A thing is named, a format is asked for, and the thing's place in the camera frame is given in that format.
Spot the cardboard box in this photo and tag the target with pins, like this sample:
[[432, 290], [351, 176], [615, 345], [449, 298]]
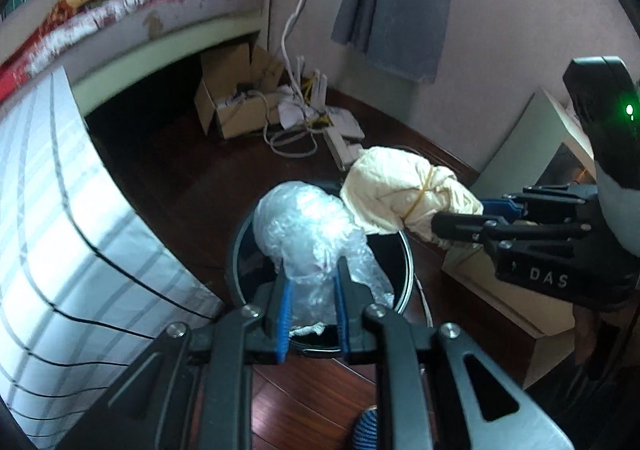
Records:
[[227, 75]]

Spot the white checked tablecloth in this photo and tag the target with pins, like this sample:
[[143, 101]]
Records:
[[60, 230]]

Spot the black round waste bin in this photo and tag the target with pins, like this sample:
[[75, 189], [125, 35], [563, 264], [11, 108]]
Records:
[[245, 270]]

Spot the white power strip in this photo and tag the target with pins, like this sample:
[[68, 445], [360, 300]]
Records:
[[345, 135]]

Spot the grey curtain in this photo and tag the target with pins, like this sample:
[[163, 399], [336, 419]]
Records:
[[400, 0]]

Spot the white cabinet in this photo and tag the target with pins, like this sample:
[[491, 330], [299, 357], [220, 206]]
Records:
[[525, 140]]

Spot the cream cloth bundle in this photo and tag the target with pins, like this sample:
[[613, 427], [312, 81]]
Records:
[[390, 185]]

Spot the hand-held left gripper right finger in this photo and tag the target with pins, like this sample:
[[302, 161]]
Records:
[[342, 315]]

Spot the blue striped object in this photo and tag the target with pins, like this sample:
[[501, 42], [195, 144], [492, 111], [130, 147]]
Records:
[[367, 427]]

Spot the white bed base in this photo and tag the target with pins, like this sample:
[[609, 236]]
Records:
[[165, 47]]

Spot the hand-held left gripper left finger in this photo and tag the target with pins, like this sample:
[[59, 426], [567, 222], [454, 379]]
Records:
[[281, 320]]

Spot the white router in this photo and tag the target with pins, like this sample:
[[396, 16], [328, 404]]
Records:
[[305, 95]]

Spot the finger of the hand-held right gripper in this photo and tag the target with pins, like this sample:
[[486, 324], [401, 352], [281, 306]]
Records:
[[460, 227], [500, 207]]

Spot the clear plastic bag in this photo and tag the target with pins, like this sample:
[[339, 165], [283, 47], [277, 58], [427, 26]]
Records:
[[300, 230]]

